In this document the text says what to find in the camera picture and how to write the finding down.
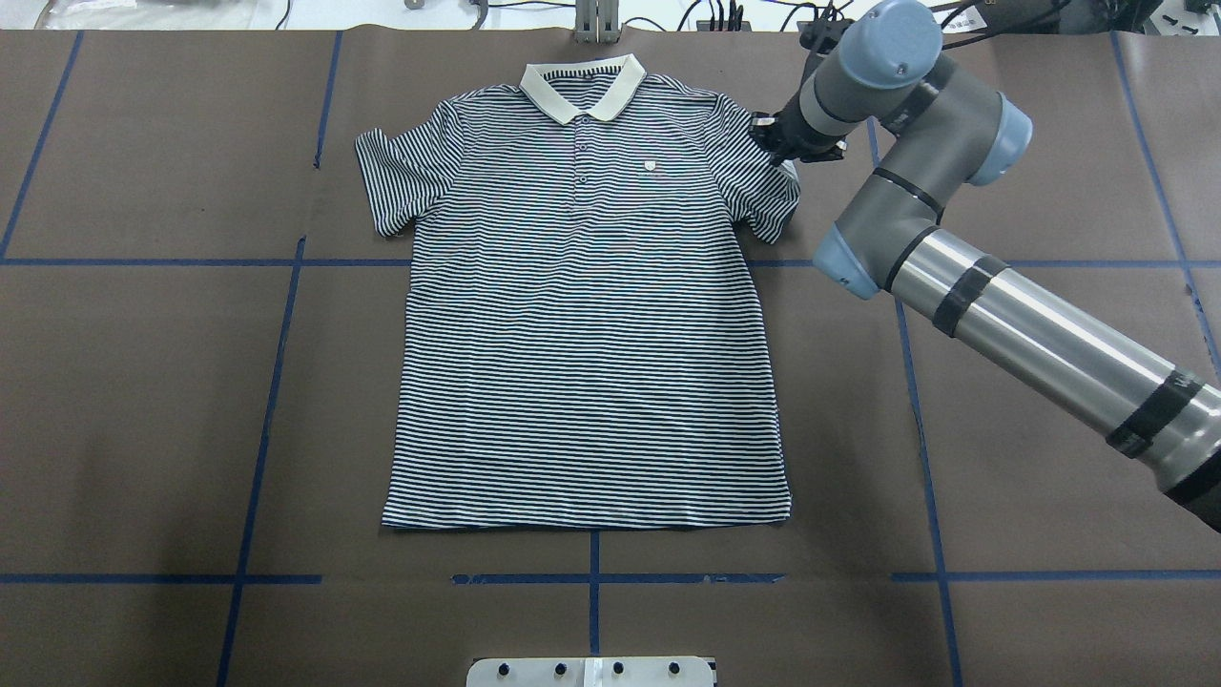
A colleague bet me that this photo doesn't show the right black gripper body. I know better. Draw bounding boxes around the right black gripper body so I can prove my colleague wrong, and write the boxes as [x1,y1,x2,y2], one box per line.
[751,109,847,165]

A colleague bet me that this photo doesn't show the navy white striped polo shirt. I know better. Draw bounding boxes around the navy white striped polo shirt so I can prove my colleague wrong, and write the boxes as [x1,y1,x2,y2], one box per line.
[354,52,799,531]

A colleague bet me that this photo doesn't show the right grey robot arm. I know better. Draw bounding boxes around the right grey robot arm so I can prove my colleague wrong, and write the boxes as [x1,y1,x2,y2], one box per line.
[755,1,1219,528]

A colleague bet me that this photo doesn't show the black power strip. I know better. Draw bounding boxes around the black power strip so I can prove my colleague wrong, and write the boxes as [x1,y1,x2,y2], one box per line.
[696,9,752,33]

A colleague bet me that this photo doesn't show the aluminium frame post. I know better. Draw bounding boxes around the aluminium frame post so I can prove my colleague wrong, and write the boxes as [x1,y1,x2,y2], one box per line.
[571,0,621,45]

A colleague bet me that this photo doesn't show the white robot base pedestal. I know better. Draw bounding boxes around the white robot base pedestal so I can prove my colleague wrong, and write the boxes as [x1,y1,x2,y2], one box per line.
[466,656,718,686]

